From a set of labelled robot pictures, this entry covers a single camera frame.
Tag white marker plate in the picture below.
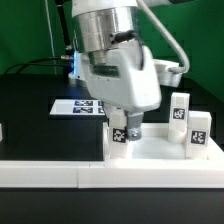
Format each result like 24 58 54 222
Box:
50 99 104 116

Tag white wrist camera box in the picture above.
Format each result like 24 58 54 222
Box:
153 59 182 87

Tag black cables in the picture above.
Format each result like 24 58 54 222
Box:
2 0 75 76

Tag white U-shaped fence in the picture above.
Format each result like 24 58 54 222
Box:
0 148 224 189

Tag grey camera cable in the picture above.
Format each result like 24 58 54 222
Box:
113 0 191 74

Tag white square tabletop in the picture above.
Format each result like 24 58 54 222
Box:
103 123 224 161

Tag white block at left edge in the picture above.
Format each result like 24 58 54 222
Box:
0 123 3 142

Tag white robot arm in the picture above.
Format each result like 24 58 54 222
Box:
72 0 192 141

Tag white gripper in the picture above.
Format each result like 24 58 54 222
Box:
81 46 161 141

